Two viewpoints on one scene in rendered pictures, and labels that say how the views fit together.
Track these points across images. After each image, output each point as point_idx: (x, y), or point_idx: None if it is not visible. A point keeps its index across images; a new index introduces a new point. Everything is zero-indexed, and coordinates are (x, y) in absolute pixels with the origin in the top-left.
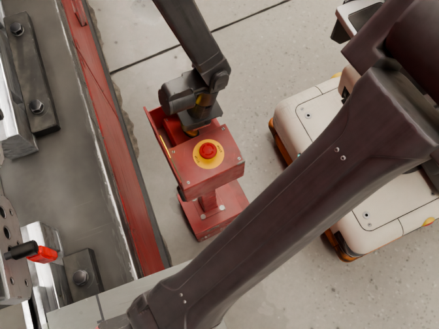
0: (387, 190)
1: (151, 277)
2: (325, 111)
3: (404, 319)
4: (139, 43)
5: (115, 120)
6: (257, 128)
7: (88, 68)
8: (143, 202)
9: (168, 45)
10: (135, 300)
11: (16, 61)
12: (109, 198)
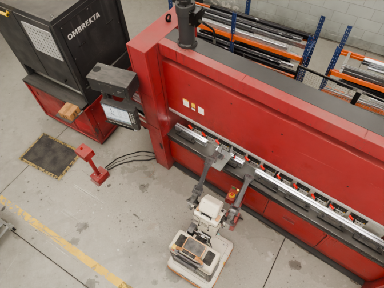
0: (195, 237)
1: (223, 166)
2: (220, 248)
3: (172, 223)
4: (286, 252)
5: (261, 208)
6: (235, 248)
7: (267, 202)
8: None
9: (278, 256)
10: (220, 154)
11: (268, 183)
12: (238, 175)
